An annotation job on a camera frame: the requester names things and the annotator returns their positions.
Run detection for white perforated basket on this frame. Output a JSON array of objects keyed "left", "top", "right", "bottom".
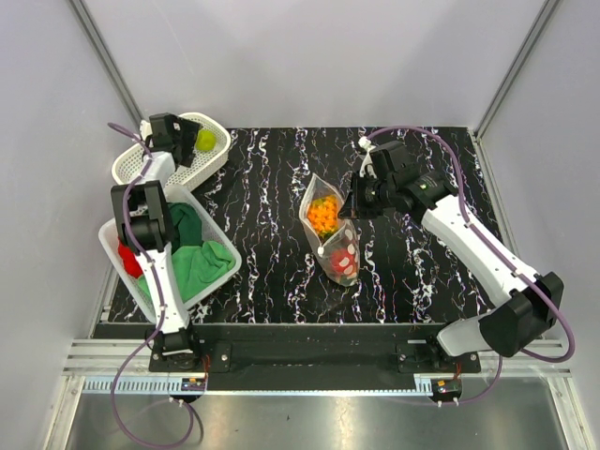
[{"left": 112, "top": 112, "right": 232, "bottom": 191}]

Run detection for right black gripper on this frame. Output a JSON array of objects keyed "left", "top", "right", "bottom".
[{"left": 338, "top": 171, "right": 395, "bottom": 219}]

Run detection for red cloth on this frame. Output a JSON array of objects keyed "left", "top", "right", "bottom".
[{"left": 117, "top": 242, "right": 143, "bottom": 278}]

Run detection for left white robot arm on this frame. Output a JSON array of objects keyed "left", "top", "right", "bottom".
[{"left": 109, "top": 112, "right": 203, "bottom": 371}]

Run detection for dark green cloth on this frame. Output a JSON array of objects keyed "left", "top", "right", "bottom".
[{"left": 168, "top": 202, "right": 203, "bottom": 253}]

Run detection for purple cable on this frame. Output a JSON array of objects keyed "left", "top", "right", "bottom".
[
  {"left": 359, "top": 125, "right": 576, "bottom": 409},
  {"left": 107, "top": 122, "right": 205, "bottom": 444}
]

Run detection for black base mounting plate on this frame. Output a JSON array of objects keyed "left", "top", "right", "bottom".
[{"left": 147, "top": 323, "right": 481, "bottom": 374}]

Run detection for orange fake pineapple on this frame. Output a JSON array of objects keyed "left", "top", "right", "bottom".
[{"left": 307, "top": 195, "right": 338, "bottom": 241}]

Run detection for red fake pepper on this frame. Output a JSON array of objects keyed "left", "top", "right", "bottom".
[{"left": 329, "top": 248, "right": 354, "bottom": 276}]

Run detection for light green cloth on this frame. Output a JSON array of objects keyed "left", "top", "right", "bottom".
[{"left": 136, "top": 239, "right": 236, "bottom": 304}]

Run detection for green fake pear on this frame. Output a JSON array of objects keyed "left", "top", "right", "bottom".
[{"left": 195, "top": 128, "right": 218, "bottom": 153}]

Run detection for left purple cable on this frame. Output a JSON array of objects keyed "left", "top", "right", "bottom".
[{"left": 107, "top": 122, "right": 205, "bottom": 444}]

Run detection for white cable duct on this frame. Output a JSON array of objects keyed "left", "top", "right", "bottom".
[{"left": 82, "top": 376, "right": 207, "bottom": 395}]

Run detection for black marble pattern mat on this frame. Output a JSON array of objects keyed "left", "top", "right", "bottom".
[{"left": 107, "top": 126, "right": 510, "bottom": 325}]

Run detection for polka dot zip top bag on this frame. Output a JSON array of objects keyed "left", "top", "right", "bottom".
[{"left": 299, "top": 173, "right": 360, "bottom": 287}]

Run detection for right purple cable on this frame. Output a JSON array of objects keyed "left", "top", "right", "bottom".
[{"left": 359, "top": 125, "right": 576, "bottom": 409}]

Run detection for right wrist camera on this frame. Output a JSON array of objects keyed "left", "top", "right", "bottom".
[{"left": 358, "top": 137, "right": 413, "bottom": 179}]

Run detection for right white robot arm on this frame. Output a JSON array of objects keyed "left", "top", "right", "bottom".
[{"left": 338, "top": 172, "right": 566, "bottom": 372}]

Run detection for white cloth bin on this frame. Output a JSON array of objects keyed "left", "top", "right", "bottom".
[{"left": 98, "top": 185, "right": 241, "bottom": 323}]

